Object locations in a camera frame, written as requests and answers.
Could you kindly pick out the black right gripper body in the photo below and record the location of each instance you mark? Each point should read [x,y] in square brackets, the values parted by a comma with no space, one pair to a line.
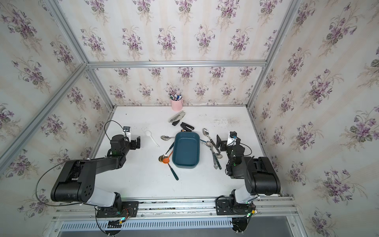
[224,148]

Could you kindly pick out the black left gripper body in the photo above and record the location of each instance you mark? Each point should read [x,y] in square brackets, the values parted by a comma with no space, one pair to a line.
[132,146]

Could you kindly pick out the white plastic spoon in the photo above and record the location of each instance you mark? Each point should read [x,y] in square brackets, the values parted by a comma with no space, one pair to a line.
[149,134]

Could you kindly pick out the steel spoon marbled handle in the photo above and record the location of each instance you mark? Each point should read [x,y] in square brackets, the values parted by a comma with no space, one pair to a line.
[206,133]

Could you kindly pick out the steel spoon pink handle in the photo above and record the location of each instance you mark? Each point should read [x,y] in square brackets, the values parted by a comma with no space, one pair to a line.
[166,138]

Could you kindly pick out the dotted steel spoon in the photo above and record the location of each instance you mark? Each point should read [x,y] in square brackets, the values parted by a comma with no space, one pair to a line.
[213,149]

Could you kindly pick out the steel spoon green handle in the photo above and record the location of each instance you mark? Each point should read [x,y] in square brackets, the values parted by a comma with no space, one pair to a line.
[216,160]

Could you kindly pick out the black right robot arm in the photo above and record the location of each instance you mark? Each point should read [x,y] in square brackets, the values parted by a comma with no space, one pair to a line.
[258,174]

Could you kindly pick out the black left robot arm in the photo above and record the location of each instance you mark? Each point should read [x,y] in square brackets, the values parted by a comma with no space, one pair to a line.
[76,182]

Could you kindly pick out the orange plastic spoon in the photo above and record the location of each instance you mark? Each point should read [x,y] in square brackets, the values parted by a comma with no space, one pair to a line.
[166,158]

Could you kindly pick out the teal plastic storage box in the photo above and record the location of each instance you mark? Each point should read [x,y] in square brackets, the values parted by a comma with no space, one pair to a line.
[186,150]

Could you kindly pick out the pink pen cup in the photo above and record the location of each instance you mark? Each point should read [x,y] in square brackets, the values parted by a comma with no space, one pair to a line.
[176,103]

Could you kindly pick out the pens in cup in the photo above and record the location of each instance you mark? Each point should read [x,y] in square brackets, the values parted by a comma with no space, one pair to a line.
[175,96]

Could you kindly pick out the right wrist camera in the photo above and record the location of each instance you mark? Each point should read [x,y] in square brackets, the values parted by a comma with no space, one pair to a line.
[233,139]

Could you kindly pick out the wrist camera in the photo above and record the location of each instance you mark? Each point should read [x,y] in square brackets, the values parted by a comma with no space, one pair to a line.
[233,139]
[127,132]

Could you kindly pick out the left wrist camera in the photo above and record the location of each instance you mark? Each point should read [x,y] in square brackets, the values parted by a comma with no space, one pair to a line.
[127,132]

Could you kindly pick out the gold spoon green handle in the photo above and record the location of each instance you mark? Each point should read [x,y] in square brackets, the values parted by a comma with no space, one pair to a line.
[173,172]
[161,158]

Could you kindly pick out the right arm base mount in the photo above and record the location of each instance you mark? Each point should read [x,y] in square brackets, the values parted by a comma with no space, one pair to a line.
[228,206]

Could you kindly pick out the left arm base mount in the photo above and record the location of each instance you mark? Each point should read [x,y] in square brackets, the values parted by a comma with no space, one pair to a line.
[126,209]

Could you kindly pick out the white slotted cable duct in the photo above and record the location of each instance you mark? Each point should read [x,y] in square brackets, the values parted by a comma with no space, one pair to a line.
[147,224]

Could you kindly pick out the aluminium rail frame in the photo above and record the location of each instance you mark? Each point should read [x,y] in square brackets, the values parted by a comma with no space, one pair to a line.
[181,208]

